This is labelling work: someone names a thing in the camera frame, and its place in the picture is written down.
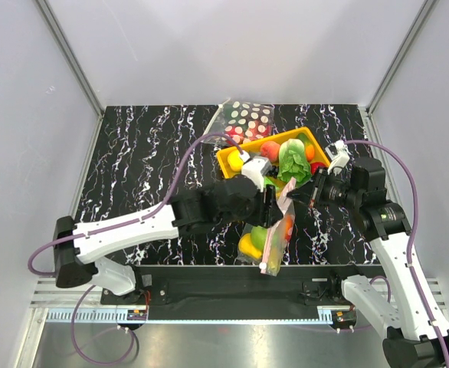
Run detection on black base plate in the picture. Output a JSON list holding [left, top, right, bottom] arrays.
[[100, 264, 386, 310]]

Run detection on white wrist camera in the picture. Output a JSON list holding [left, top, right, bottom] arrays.
[[241, 156, 272, 192], [325, 140, 350, 176]]

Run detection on red fake tomato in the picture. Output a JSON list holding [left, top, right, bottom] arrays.
[[310, 162, 326, 175]]

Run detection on green fake cabbage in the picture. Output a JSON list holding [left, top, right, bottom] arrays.
[[277, 139, 312, 187]]

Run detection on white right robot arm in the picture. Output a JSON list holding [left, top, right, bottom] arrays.
[[288, 157, 449, 367]]

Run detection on yellow fake banana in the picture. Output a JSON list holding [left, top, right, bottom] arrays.
[[238, 233, 264, 258]]

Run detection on polka dot zip bag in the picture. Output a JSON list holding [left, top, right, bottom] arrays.
[[204, 99, 274, 144]]

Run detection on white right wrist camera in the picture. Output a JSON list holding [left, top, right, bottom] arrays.
[[325, 140, 350, 176]]

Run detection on fake black grapes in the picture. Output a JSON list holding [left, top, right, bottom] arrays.
[[266, 166, 279, 178]]

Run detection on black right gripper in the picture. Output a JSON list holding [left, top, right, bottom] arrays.
[[287, 166, 362, 211]]

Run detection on green fake apple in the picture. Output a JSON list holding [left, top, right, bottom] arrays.
[[251, 226, 268, 251]]

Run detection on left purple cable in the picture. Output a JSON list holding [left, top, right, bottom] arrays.
[[27, 132, 248, 276]]

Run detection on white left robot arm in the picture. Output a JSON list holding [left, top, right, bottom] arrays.
[[54, 175, 283, 304]]

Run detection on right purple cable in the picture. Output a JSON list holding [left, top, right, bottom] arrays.
[[342, 139, 449, 368]]

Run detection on purple cable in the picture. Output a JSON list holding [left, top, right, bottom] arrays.
[[342, 139, 449, 368], [27, 132, 248, 276]]

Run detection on fake peach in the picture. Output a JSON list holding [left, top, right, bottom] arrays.
[[260, 141, 280, 163]]

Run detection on yellow fake lemon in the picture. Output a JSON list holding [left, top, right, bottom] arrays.
[[227, 149, 244, 173]]

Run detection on clear zip top bag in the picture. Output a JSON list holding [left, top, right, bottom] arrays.
[[238, 178, 296, 276]]

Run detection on yellow plastic bin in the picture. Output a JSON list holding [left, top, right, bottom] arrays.
[[215, 126, 332, 192]]

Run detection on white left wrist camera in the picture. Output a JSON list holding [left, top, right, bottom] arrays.
[[241, 156, 272, 192]]

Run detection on small fake carrot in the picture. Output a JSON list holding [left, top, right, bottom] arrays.
[[304, 141, 316, 163]]

